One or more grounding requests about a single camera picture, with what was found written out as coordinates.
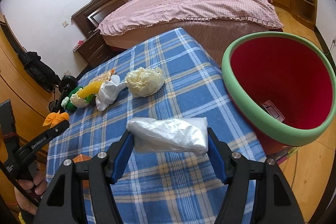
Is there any green clover toy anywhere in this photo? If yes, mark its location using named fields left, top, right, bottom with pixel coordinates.
left=61, top=86, right=95, bottom=112

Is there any dark wooden nightstand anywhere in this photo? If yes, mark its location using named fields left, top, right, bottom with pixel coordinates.
left=75, top=31, right=113, bottom=68

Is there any orange ointment box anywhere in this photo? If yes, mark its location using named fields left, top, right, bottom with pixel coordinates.
left=73, top=154, right=91, bottom=189

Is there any black jacket hanging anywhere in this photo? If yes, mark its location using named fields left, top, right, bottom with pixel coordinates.
left=18, top=51, right=60, bottom=92

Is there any orange wrapper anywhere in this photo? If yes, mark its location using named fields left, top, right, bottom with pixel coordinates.
left=43, top=112, right=70, bottom=128

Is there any black suction mount stand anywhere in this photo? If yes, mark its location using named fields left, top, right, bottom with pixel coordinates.
left=49, top=76, right=77, bottom=113

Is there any blue plaid table blanket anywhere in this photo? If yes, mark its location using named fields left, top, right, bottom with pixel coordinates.
left=46, top=28, right=265, bottom=223

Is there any white glove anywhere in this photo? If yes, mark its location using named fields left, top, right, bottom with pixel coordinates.
left=96, top=75, right=126, bottom=111

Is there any red bin with green rim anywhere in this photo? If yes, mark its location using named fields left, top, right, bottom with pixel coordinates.
left=222, top=31, right=335, bottom=155

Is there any pink bed cover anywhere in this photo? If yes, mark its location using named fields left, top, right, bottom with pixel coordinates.
left=98, top=0, right=283, bottom=36

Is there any person's left hand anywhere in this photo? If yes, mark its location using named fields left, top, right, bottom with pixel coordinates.
left=14, top=167, right=47, bottom=215

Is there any clear white plastic bag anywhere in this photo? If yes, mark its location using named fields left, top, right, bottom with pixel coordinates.
left=126, top=118, right=209, bottom=156

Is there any orange snack cracker packet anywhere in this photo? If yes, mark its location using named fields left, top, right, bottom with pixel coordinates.
left=90, top=69, right=115, bottom=83

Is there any wooden wardrobe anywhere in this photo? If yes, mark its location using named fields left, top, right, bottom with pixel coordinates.
left=0, top=11, right=61, bottom=204

